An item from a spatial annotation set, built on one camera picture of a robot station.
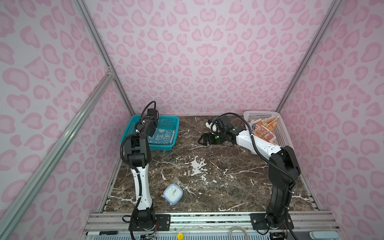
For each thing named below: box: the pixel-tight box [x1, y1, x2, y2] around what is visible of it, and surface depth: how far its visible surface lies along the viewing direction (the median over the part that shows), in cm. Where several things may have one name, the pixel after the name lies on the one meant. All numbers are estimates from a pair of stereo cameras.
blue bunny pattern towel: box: [147, 128, 175, 145], surface depth 106 cm
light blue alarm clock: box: [163, 183, 184, 206], surface depth 81 cm
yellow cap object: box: [177, 232, 184, 240], surface depth 64 cm
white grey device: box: [309, 231, 340, 240], surface depth 71 cm
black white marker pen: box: [86, 230, 119, 236], surface depth 72 cm
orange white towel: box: [250, 115, 280, 143], surface depth 105 cm
